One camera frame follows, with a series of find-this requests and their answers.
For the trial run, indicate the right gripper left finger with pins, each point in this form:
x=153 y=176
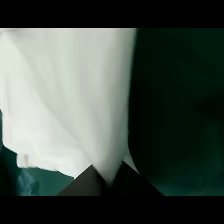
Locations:
x=87 y=183

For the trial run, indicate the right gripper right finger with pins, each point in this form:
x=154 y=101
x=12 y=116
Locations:
x=131 y=183

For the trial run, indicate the white shirt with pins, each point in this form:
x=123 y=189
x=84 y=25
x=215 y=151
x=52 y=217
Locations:
x=66 y=96

